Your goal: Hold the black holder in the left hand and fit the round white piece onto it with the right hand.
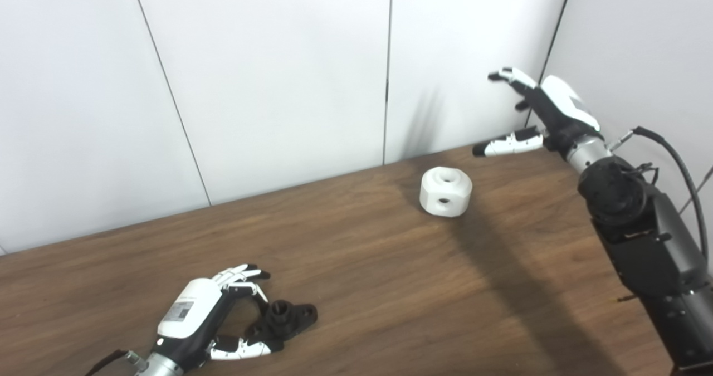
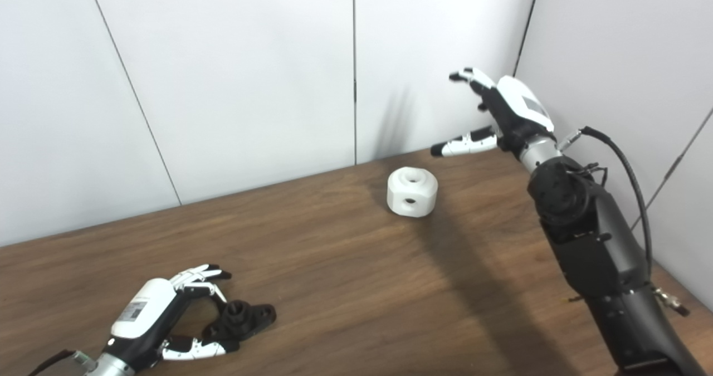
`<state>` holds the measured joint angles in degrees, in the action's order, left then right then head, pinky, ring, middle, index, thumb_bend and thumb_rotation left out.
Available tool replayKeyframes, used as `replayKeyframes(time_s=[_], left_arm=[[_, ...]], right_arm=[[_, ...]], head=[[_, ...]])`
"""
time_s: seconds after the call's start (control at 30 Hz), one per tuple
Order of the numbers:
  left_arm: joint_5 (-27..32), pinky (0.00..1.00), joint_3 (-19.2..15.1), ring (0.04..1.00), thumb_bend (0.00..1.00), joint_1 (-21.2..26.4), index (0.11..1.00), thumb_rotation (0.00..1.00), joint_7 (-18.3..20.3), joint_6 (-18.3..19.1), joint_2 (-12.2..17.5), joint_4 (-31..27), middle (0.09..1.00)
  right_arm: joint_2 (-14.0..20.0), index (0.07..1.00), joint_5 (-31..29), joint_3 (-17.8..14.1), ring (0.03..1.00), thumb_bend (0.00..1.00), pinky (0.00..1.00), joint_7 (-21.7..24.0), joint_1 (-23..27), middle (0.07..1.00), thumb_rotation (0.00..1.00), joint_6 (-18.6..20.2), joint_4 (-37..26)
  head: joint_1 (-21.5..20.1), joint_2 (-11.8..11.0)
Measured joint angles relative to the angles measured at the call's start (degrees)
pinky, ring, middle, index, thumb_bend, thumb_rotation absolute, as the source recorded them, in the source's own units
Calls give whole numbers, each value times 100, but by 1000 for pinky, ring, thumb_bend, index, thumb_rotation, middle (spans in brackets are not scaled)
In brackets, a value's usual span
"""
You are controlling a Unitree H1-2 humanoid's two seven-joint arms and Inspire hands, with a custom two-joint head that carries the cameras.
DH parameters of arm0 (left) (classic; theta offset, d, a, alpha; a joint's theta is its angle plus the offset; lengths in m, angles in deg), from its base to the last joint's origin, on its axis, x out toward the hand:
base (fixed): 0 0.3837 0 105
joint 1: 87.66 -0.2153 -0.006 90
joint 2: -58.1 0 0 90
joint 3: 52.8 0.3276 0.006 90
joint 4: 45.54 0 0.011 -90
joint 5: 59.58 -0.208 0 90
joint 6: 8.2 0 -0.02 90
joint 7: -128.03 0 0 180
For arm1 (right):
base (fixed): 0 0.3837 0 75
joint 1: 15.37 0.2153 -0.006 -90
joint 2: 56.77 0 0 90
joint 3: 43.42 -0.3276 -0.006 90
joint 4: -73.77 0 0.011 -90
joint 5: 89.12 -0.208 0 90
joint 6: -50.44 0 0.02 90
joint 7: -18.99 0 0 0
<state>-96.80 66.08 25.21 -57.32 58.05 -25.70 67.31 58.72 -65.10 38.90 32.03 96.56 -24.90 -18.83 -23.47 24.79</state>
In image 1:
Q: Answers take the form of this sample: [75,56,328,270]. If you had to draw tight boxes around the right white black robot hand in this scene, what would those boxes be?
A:
[472,67,605,158]

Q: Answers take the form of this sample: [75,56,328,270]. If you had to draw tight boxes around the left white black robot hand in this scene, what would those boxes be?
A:
[152,263,285,368]

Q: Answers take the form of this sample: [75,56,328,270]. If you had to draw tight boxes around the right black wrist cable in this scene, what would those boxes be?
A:
[607,126,709,260]

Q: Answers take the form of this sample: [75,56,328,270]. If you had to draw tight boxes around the round white plastic piece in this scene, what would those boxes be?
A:
[419,166,473,218]

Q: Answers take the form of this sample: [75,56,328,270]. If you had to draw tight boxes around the black flanged holder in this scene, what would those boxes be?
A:
[245,301,318,343]

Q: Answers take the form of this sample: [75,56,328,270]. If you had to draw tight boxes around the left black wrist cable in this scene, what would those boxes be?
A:
[85,349,140,376]

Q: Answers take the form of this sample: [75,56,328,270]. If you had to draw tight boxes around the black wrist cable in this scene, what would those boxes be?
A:
[607,126,709,260]
[85,349,140,376]

